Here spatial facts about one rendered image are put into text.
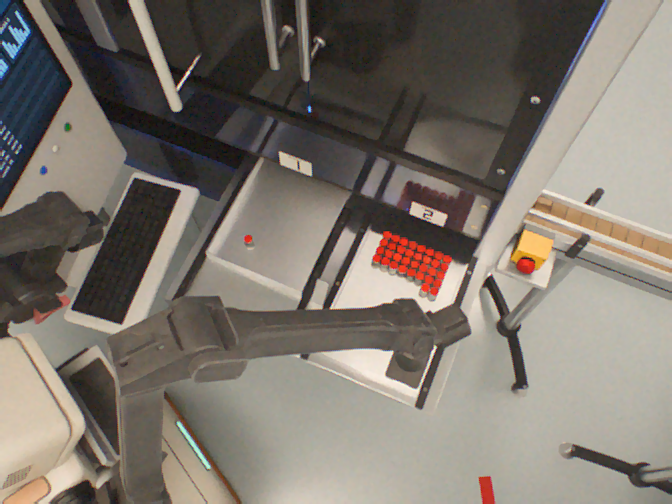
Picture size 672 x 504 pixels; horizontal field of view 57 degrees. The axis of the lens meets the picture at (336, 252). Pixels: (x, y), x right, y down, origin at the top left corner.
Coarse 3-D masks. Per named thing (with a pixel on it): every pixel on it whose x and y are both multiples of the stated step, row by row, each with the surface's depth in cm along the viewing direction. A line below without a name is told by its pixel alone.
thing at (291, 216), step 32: (256, 192) 161; (288, 192) 161; (320, 192) 161; (352, 192) 161; (224, 224) 155; (256, 224) 157; (288, 224) 157; (320, 224) 157; (224, 256) 154; (256, 256) 154; (288, 256) 154; (320, 256) 153; (288, 288) 149
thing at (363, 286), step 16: (368, 240) 156; (368, 256) 154; (352, 272) 152; (368, 272) 152; (384, 272) 152; (448, 272) 152; (464, 272) 149; (352, 288) 151; (368, 288) 151; (384, 288) 151; (400, 288) 151; (416, 288) 151; (448, 288) 151; (336, 304) 149; (352, 304) 149; (368, 304) 149; (432, 304) 149; (448, 304) 149; (336, 352) 144; (352, 352) 144; (368, 352) 144; (384, 352) 144; (432, 352) 141; (368, 368) 143; (384, 368) 143; (400, 384) 138
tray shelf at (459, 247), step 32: (256, 160) 165; (224, 192) 161; (352, 224) 158; (384, 224) 158; (416, 224) 158; (192, 256) 154; (192, 288) 151; (224, 288) 151; (256, 288) 151; (448, 352) 145; (384, 384) 142
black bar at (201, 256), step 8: (240, 184) 160; (232, 200) 158; (224, 208) 157; (224, 216) 156; (216, 224) 155; (208, 240) 154; (200, 256) 152; (192, 264) 151; (200, 264) 152; (192, 272) 150; (184, 280) 149; (192, 280) 151; (184, 288) 149; (176, 296) 148
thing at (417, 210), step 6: (414, 204) 142; (414, 210) 144; (420, 210) 143; (432, 210) 141; (420, 216) 145; (426, 216) 144; (432, 216) 143; (438, 216) 142; (444, 216) 141; (432, 222) 146; (438, 222) 144; (444, 222) 143
